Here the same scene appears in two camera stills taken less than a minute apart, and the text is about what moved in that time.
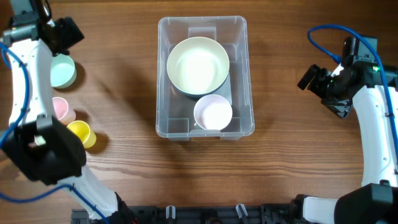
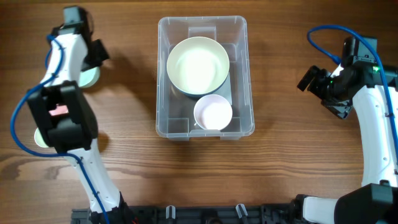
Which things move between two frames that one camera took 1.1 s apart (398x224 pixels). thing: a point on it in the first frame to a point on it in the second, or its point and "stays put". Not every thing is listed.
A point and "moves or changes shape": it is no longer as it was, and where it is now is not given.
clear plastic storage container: (204, 83) stays put
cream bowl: (198, 66) stays put
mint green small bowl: (63, 71) moves or changes shape
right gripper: (337, 107) stays put
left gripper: (66, 34) to (97, 53)
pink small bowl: (212, 112) stays put
